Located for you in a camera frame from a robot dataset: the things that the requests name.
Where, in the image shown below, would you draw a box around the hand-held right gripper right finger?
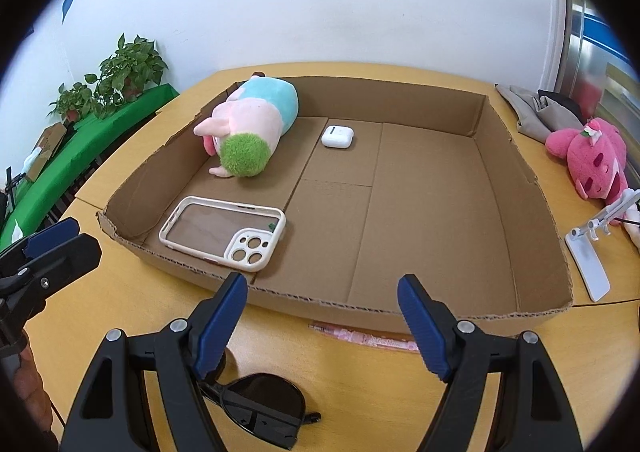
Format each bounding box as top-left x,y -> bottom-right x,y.
397,274 -> 585,452

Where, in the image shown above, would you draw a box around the large potted plant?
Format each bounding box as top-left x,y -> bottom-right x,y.
92,32 -> 169,108

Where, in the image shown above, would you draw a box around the person's left hand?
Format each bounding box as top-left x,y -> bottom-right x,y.
12,341 -> 55,433

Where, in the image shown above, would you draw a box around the blue door sign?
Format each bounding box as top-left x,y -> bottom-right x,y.
582,7 -> 627,59

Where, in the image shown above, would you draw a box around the white phone stand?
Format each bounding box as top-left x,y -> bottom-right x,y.
565,188 -> 640,303

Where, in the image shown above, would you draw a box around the small potted plant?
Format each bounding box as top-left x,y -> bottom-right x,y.
49,82 -> 98,123

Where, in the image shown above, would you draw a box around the grey cloth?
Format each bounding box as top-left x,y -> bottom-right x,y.
496,84 -> 552,140

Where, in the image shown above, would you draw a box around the green tablecloth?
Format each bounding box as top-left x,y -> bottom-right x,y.
0,84 -> 180,248

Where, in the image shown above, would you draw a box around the white plush toy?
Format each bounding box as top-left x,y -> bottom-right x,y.
622,204 -> 640,249

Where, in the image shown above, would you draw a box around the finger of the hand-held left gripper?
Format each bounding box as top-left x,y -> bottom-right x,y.
0,233 -> 102,328
0,217 -> 81,265

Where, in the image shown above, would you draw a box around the white earbuds case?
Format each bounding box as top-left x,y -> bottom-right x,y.
320,125 -> 355,149

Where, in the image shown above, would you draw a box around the shallow cardboard box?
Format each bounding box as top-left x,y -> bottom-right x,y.
96,74 -> 574,335

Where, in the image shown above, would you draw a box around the black sunglasses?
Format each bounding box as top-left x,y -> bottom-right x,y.
197,372 -> 322,450

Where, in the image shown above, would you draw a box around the cream phone case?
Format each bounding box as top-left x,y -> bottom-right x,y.
159,195 -> 287,273

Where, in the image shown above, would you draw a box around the pink pen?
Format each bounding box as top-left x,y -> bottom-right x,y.
308,322 -> 422,354

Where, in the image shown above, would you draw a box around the small brown cardboard box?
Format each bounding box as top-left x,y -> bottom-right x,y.
22,124 -> 67,180

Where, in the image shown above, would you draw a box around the black cloth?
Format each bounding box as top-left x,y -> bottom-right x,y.
537,89 -> 588,125

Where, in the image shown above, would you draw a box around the teal and pink plush toy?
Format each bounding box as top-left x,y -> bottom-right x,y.
194,72 -> 300,180

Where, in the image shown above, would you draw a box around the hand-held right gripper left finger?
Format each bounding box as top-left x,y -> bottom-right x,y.
59,271 -> 249,452

